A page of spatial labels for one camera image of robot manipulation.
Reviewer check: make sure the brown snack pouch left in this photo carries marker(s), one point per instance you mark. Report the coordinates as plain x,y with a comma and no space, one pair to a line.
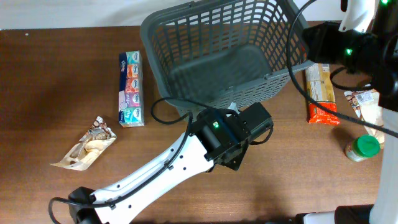
95,141

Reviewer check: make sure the white rice pouch right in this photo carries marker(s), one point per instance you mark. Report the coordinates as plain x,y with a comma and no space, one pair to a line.
365,105

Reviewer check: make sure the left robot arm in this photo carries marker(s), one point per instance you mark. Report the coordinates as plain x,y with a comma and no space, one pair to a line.
217,137

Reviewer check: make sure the grey plastic shopping basket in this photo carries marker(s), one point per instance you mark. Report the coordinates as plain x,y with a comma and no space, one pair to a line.
220,52

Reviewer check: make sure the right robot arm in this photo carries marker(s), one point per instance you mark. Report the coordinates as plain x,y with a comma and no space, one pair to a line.
366,41

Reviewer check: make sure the green lidded jar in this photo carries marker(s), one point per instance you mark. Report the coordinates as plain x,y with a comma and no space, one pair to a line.
362,148

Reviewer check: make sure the orange spaghetti pasta packet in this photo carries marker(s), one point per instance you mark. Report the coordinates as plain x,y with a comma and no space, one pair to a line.
319,88

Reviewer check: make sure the Kleenex tissue multipack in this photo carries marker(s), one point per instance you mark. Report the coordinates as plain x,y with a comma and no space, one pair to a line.
131,99

